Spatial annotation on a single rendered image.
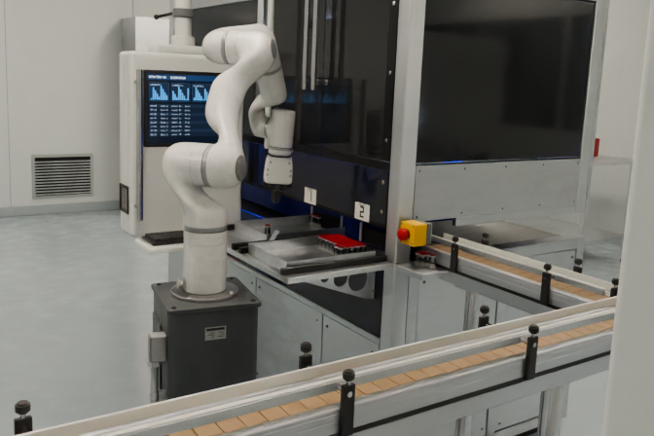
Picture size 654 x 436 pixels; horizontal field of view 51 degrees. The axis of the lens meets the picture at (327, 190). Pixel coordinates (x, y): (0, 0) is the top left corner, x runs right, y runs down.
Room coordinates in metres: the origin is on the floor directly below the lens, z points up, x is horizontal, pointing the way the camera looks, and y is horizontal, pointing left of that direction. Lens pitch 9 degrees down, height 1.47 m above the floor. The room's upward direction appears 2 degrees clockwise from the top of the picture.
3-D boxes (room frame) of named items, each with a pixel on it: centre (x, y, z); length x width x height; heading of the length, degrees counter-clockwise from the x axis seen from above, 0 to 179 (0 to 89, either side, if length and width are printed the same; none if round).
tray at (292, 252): (2.23, 0.04, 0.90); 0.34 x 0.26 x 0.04; 123
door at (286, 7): (2.80, 0.16, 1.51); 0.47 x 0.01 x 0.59; 34
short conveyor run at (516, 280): (2.00, -0.57, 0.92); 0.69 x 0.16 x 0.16; 34
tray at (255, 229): (2.58, 0.14, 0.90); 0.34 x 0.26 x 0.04; 124
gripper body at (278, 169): (2.42, 0.18, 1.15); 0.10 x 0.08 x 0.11; 102
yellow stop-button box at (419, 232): (2.16, -0.29, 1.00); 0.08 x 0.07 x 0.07; 124
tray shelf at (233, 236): (2.40, 0.10, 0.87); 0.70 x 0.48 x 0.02; 34
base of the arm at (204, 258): (1.87, 0.33, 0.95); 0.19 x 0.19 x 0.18
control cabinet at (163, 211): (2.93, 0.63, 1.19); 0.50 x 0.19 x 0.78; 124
